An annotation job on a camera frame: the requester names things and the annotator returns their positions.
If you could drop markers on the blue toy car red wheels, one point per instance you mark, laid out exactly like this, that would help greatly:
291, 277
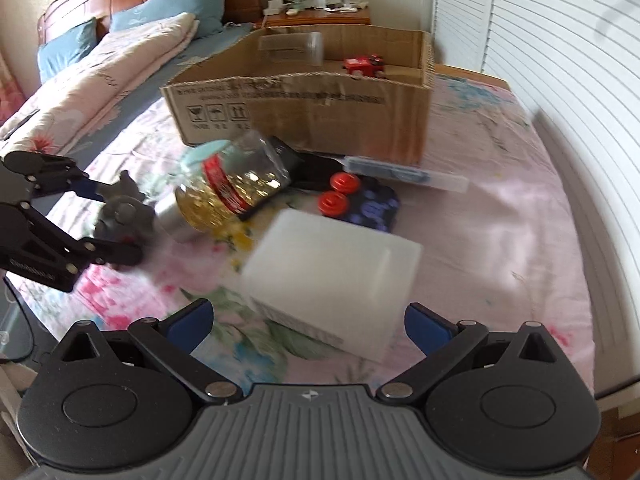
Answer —
372, 207

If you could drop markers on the large blue pillow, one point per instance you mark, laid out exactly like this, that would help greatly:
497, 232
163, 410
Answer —
175, 5

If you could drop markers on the pink floral bed sheet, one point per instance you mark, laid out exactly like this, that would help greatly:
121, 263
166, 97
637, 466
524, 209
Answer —
500, 200

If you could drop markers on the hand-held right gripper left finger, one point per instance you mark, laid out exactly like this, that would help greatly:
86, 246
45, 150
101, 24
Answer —
192, 325

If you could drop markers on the small blue pillow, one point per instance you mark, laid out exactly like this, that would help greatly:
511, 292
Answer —
65, 50

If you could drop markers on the grey toy figure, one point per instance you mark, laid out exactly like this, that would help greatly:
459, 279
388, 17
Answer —
125, 215

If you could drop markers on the clear plastic container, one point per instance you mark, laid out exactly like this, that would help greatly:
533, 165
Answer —
292, 50

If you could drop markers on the white louvered closet door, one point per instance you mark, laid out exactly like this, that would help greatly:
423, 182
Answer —
550, 50

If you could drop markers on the teal round lid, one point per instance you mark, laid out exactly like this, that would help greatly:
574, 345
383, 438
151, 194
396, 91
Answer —
200, 155

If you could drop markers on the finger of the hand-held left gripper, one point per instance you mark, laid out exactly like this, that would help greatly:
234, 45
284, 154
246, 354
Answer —
110, 253
92, 190

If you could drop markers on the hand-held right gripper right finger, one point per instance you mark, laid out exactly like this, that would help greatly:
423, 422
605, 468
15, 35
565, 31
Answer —
425, 327

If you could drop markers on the pink folded quilt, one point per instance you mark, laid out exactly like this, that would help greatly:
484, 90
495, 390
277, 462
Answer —
115, 65

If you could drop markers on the wooden nightstand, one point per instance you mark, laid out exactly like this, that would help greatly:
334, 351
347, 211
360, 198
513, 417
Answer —
320, 17

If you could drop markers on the white translucent plastic box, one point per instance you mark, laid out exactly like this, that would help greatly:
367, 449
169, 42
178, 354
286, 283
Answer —
325, 280

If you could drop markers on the cardboard box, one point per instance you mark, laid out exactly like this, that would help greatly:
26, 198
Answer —
310, 115

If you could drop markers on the clear jar with red label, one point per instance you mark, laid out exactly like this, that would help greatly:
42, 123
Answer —
240, 180

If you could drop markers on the clear long plastic case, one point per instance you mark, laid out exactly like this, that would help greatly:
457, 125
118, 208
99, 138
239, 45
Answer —
440, 180

